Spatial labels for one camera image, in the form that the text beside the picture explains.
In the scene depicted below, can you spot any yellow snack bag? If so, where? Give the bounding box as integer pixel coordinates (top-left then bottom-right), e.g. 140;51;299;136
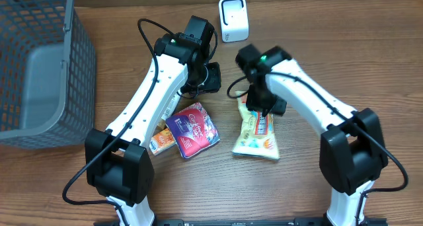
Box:
232;94;280;161

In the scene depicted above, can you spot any white tube with gold cap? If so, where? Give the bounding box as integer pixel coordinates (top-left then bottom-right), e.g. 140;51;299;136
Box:
157;93;180;130

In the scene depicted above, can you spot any red purple pad pack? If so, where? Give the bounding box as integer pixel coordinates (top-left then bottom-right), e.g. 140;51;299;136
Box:
166;102;220;159

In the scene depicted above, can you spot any orange small box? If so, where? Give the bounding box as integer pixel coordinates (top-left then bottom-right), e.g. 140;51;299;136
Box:
149;128;176;155

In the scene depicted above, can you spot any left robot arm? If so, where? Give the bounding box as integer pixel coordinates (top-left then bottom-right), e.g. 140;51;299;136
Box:
85;16;221;225

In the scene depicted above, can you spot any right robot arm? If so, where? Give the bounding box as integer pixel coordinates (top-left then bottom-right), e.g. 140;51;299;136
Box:
235;44;388;225

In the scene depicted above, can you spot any white barcode scanner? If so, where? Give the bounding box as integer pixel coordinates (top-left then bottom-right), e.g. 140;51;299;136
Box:
218;0;249;43

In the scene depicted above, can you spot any grey plastic shopping basket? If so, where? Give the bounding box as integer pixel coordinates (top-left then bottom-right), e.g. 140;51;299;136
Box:
1;0;96;149

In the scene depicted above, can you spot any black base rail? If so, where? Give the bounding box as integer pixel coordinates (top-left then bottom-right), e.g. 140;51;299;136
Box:
93;217;388;226

